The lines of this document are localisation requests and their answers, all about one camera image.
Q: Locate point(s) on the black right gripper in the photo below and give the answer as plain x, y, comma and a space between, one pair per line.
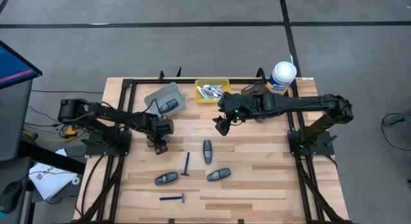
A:
232, 105

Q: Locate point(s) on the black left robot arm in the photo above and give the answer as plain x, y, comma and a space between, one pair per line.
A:
106, 113

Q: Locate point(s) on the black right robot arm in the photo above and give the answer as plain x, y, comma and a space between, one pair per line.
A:
305, 102

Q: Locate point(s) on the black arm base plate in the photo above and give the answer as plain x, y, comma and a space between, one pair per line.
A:
321, 147
96, 148

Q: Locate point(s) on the computer monitor blue screen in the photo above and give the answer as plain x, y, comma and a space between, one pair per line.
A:
13, 66

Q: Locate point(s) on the white paper sheets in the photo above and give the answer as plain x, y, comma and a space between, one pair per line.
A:
48, 182

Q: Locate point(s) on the grey workstation cart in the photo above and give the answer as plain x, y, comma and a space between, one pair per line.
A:
13, 121

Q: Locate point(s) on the black computer mouse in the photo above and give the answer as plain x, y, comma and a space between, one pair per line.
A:
9, 196

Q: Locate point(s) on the black aluminium table frame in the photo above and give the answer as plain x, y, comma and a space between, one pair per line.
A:
160, 80

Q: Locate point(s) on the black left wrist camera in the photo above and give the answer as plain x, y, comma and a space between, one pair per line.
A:
167, 127

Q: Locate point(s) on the white travel toothpaste tube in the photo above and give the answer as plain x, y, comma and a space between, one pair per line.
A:
215, 94
201, 92
213, 88

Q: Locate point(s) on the Lysol wipes canister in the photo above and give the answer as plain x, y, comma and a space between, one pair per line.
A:
284, 73

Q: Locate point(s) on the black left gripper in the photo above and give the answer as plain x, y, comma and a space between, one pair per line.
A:
152, 129

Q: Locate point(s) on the light grey plastic bin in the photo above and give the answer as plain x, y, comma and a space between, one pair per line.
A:
154, 99

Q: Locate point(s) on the yellow plastic bin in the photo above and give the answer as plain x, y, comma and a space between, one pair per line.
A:
212, 81

